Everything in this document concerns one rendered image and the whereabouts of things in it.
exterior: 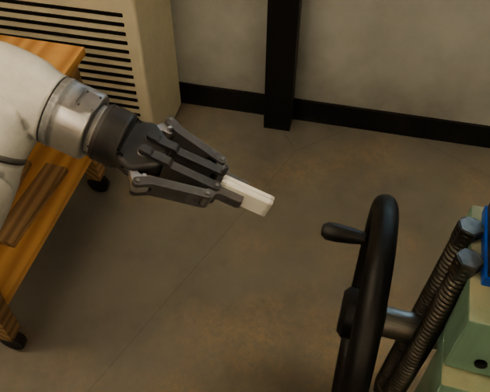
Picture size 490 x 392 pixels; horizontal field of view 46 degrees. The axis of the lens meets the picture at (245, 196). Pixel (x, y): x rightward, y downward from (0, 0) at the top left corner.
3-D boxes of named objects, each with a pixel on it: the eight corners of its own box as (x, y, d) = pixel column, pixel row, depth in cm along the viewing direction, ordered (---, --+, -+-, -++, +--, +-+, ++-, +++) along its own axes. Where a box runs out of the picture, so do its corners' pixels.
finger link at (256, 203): (223, 177, 73) (222, 182, 73) (274, 201, 74) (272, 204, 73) (216, 191, 75) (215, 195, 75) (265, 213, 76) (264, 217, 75)
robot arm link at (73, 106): (75, 62, 72) (120, 82, 72) (68, 111, 79) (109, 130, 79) (40, 108, 66) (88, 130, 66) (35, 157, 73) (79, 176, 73)
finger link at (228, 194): (208, 180, 73) (201, 197, 71) (244, 196, 73) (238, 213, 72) (204, 186, 74) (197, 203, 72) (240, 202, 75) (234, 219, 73)
